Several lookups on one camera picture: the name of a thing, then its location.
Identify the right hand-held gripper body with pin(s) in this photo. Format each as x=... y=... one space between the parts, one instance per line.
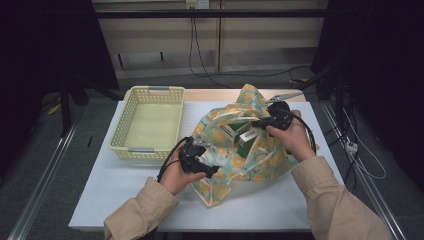
x=280 y=116

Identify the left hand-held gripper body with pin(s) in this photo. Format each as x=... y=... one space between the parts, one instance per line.
x=190 y=156

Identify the tall green box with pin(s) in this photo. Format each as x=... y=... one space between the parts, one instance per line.
x=246 y=148

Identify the green and white cube box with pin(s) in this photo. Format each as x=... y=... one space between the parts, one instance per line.
x=233 y=131

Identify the orange-slice print bag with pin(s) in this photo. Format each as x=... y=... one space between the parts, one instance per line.
x=240 y=163

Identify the pale yellow plastic basket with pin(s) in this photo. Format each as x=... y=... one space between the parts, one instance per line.
x=146 y=155

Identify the person's left hand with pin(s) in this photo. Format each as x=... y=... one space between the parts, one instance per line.
x=176 y=176

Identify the person's right hand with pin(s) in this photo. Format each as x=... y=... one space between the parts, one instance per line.
x=296 y=140

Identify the white power strip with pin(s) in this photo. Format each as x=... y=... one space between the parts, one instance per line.
x=351 y=146

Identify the dark curtain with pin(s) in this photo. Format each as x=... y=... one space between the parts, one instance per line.
x=383 y=66
x=40 y=43

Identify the black horizontal bar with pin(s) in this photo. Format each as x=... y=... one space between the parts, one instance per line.
x=213 y=13

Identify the aluminium floor rail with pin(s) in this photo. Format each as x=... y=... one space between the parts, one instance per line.
x=376 y=196
x=43 y=186

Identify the white wall outlet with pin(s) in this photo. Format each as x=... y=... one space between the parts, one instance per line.
x=197 y=4

